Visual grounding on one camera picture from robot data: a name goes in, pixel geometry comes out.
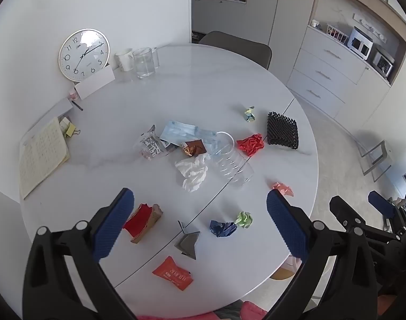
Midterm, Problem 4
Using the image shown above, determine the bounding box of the metal frame chair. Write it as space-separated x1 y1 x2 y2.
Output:
359 140 393 182

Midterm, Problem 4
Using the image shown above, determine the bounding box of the silver countertop appliance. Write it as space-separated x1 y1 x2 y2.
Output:
371 47 395 79

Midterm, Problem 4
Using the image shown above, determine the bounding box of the pink clothing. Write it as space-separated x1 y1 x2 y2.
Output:
136 300 268 320

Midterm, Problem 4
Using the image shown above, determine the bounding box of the white ceramic mug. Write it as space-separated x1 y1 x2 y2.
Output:
115 48 135 72

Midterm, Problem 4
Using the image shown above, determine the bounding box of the black foam net sleeve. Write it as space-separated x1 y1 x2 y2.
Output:
267 111 299 150

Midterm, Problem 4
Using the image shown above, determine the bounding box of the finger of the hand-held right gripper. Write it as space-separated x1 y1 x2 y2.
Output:
330 196 401 241
368 191 406 237

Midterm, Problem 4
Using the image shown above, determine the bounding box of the tall white cabinet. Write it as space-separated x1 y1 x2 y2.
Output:
268 0 320 52

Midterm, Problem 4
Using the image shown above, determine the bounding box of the clear glass mug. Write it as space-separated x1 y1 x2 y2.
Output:
132 47 156 79

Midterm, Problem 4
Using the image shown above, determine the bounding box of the grey upholstered chair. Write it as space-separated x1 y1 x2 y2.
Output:
198 31 273 70

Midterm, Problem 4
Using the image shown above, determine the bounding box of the white countertop oven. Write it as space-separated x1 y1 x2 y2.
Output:
348 27 375 61

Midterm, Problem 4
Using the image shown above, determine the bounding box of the red paper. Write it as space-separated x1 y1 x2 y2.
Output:
236 133 265 157

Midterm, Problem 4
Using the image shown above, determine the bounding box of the blue face mask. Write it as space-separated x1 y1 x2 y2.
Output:
160 120 198 145
194 127 237 155

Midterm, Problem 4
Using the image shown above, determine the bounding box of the yellow binder clip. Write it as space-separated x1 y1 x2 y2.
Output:
58 117 82 138

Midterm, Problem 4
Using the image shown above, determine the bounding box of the cream grid notebook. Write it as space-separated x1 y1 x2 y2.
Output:
18 117 70 200

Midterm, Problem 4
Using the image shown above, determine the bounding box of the white paper card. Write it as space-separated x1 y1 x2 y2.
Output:
74 64 116 100

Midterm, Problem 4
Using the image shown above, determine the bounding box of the crumpled green paper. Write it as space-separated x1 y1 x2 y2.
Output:
234 211 253 229

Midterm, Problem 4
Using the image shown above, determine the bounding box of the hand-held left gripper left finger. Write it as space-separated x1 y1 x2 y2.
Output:
22 187 137 320

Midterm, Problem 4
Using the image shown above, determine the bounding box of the white flat box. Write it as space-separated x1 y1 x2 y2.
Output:
23 97 74 141

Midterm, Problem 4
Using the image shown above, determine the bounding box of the round white wall clock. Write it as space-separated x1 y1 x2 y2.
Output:
58 28 111 82

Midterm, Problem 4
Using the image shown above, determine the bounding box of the crumpled pink paper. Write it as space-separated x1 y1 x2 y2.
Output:
272 182 294 197

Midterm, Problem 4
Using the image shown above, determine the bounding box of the white wire basket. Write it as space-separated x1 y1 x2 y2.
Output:
326 23 348 42

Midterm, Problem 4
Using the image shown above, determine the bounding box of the brown foil wrapper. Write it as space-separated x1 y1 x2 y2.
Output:
180 139 207 157

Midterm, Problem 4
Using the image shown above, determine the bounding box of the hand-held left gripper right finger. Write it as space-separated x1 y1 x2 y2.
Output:
266 189 378 320

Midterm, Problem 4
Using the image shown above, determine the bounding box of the white drawer unit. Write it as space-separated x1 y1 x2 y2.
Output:
286 27 390 117

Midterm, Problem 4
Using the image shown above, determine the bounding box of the crumpled dark blue paper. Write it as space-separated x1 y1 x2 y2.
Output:
209 219 238 238

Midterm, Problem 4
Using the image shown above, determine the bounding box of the clear plastic cup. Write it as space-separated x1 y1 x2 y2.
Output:
210 143 255 188

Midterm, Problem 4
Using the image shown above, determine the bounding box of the red torn cardboard piece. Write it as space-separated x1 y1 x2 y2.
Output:
122 203 164 244

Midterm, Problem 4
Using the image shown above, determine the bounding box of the orange snack packet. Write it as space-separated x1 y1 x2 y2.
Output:
152 256 193 292

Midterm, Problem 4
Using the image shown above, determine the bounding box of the grey folded paper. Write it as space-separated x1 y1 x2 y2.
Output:
174 221 201 260

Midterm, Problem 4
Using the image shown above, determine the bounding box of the crumpled white tissue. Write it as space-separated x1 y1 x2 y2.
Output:
174 153 210 193

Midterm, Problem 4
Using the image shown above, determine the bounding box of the printed clear plastic wrapper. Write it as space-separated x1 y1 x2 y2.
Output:
134 125 172 160

